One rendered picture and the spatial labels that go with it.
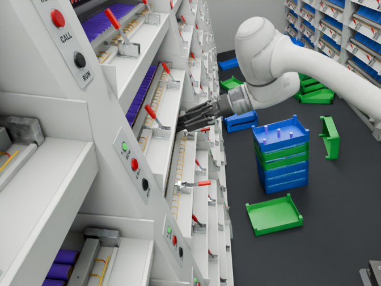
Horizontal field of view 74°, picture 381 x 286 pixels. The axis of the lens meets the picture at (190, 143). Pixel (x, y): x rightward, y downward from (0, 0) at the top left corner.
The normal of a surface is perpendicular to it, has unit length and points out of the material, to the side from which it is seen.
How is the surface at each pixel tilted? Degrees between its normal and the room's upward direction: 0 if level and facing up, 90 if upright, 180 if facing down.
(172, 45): 90
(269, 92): 106
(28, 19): 90
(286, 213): 0
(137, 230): 90
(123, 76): 20
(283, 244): 0
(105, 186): 90
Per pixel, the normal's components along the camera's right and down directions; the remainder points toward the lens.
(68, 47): 0.97, -0.17
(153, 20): -0.05, 0.61
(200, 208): 0.10, -0.78
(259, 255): -0.26, -0.77
